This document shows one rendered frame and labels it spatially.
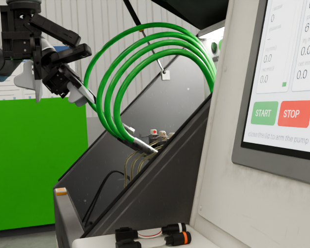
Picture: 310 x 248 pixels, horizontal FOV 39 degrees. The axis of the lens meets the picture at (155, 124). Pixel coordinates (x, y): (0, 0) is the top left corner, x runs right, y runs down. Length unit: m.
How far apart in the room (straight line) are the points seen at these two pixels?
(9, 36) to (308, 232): 0.71
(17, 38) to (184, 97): 0.72
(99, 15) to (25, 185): 4.05
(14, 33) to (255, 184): 0.60
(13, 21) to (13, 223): 3.56
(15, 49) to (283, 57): 0.58
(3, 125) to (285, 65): 3.83
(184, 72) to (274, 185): 0.98
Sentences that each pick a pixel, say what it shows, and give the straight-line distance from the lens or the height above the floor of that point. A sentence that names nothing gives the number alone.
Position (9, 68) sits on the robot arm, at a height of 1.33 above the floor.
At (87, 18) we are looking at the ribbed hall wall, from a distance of 7.69.
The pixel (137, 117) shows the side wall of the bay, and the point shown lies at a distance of 1.48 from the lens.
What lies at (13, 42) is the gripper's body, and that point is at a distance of 0.99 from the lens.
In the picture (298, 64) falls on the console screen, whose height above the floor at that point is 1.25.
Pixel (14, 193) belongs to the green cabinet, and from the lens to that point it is 4.39.
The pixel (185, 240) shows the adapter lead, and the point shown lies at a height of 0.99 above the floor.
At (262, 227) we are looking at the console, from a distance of 0.62.
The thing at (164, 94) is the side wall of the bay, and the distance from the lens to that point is 1.51.
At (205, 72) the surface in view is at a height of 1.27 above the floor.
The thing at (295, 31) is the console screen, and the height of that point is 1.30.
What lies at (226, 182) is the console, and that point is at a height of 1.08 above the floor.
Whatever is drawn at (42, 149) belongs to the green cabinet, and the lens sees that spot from 4.33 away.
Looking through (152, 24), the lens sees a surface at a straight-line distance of 1.24.
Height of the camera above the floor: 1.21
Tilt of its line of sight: 3 degrees down
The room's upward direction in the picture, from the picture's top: 3 degrees counter-clockwise
